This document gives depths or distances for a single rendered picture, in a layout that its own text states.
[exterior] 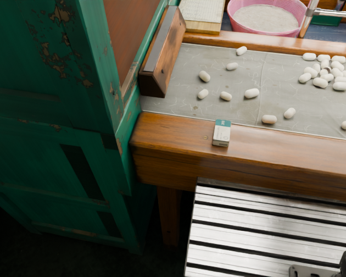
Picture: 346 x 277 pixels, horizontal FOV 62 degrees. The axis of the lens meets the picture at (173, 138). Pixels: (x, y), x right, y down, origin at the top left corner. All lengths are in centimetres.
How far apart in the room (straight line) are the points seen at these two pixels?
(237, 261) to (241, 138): 25
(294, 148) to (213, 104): 22
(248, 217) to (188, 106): 30
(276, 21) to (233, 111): 46
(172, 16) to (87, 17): 44
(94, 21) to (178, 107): 37
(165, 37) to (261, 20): 46
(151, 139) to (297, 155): 31
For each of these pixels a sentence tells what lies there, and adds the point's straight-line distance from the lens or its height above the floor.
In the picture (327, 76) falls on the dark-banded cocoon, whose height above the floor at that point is 76.
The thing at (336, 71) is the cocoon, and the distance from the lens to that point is 91.
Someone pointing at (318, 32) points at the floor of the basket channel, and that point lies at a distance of 122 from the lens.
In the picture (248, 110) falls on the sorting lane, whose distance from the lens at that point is 74.
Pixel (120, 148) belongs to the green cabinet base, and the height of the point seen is 79.
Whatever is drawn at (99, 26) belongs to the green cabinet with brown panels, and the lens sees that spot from 45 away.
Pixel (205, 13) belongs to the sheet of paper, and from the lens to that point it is 101.
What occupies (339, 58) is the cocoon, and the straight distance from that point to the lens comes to 96.
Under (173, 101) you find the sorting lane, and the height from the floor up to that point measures 74.
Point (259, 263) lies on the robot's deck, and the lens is 64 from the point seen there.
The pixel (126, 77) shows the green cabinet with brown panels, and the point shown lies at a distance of 62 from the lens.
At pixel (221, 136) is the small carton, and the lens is 62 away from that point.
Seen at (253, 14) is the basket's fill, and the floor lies 73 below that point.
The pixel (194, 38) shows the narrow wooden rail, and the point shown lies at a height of 76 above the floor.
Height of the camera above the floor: 127
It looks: 53 degrees down
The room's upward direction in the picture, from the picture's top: 1 degrees counter-clockwise
